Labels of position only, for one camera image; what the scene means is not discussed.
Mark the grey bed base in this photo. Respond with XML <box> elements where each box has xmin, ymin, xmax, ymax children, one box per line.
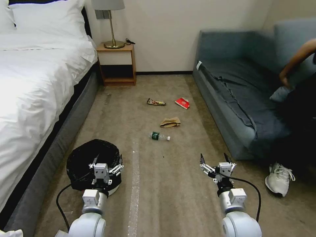
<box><xmin>3</xmin><ymin>63</ymin><xmax>101</xmax><ymax>237</ymax></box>

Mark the small white pillow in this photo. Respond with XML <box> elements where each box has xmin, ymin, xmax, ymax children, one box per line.
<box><xmin>0</xmin><ymin>0</ymin><xmax>17</xmax><ymax>31</ymax></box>

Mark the white duvet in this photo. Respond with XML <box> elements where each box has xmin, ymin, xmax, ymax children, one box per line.
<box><xmin>0</xmin><ymin>33</ymin><xmax>98</xmax><ymax>211</ymax></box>

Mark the person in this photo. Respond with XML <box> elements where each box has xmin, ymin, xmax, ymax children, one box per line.
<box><xmin>270</xmin><ymin>39</ymin><xmax>316</xmax><ymax>179</ymax></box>

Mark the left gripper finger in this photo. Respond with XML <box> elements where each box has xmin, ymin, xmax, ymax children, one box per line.
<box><xmin>89</xmin><ymin>154</ymin><xmax>100</xmax><ymax>171</ymax></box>
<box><xmin>107</xmin><ymin>154</ymin><xmax>125</xmax><ymax>177</ymax></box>

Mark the white cloth corner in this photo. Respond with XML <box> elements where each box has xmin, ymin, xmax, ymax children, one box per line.
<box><xmin>0</xmin><ymin>229</ymin><xmax>24</xmax><ymax>237</ymax></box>

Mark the black baseboard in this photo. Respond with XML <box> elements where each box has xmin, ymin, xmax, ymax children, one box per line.
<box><xmin>136</xmin><ymin>71</ymin><xmax>194</xmax><ymax>76</ymax></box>

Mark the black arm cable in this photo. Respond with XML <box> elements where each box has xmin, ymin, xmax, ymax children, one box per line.
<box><xmin>217</xmin><ymin>170</ymin><xmax>261</xmax><ymax>222</ymax></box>
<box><xmin>56</xmin><ymin>183</ymin><xmax>86</xmax><ymax>231</ymax></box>

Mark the small blue cushion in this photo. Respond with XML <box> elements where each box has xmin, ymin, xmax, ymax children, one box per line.
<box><xmin>269</xmin><ymin>86</ymin><xmax>293</xmax><ymax>103</ymax></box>

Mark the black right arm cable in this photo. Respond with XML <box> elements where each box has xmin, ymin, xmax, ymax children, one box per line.
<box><xmin>217</xmin><ymin>170</ymin><xmax>261</xmax><ymax>222</ymax></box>

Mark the clear plastic bottle green label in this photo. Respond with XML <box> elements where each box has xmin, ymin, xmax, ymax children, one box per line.
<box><xmin>148</xmin><ymin>131</ymin><xmax>171</xmax><ymax>142</ymax></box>

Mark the white bin with black bag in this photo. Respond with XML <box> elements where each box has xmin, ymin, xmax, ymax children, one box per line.
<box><xmin>66</xmin><ymin>139</ymin><xmax>123</xmax><ymax>196</ymax></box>

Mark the blue-grey sofa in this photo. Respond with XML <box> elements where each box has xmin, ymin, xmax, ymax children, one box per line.
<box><xmin>192</xmin><ymin>29</ymin><xmax>316</xmax><ymax>161</ymax></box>

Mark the brass lamp with grey shade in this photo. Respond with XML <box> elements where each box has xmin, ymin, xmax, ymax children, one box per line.
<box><xmin>91</xmin><ymin>0</ymin><xmax>125</xmax><ymax>49</ymax></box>

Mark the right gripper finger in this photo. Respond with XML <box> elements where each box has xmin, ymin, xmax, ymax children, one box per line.
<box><xmin>199</xmin><ymin>153</ymin><xmax>218</xmax><ymax>179</ymax></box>
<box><xmin>223</xmin><ymin>153</ymin><xmax>237</xmax><ymax>171</ymax></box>

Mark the dark headboard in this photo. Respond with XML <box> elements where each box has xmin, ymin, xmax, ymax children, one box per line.
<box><xmin>81</xmin><ymin>5</ymin><xmax>94</xmax><ymax>41</ymax></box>

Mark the crumpled brown paper bag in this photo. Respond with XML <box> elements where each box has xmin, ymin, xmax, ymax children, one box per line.
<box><xmin>159</xmin><ymin>116</ymin><xmax>182</xmax><ymax>129</ymax></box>

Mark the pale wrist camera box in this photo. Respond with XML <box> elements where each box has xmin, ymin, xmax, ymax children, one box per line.
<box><xmin>218</xmin><ymin>162</ymin><xmax>233</xmax><ymax>176</ymax></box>
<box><xmin>94</xmin><ymin>163</ymin><xmax>109</xmax><ymax>179</ymax></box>

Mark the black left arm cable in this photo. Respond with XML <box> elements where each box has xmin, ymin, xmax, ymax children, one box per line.
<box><xmin>56</xmin><ymin>183</ymin><xmax>86</xmax><ymax>231</ymax></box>

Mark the brown snack wrapper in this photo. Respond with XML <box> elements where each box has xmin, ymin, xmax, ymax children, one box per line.
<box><xmin>147</xmin><ymin>97</ymin><xmax>167</xmax><ymax>106</ymax></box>

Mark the white sneaker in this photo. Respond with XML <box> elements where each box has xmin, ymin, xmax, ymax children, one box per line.
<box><xmin>264</xmin><ymin>162</ymin><xmax>296</xmax><ymax>198</ymax></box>

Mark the wooden nightstand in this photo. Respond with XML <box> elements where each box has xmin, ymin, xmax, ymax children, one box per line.
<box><xmin>96</xmin><ymin>41</ymin><xmax>137</xmax><ymax>87</ymax></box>

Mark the large blue back cushion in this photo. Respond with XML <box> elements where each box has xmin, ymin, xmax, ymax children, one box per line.
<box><xmin>273</xmin><ymin>17</ymin><xmax>316</xmax><ymax>87</ymax></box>

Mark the large white pillow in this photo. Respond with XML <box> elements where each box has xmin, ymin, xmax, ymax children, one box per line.
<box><xmin>8</xmin><ymin>0</ymin><xmax>90</xmax><ymax>41</ymax></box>

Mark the grey wall switch panel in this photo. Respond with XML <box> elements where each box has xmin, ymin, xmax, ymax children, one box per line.
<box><xmin>95</xmin><ymin>10</ymin><xmax>112</xmax><ymax>20</ymax></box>

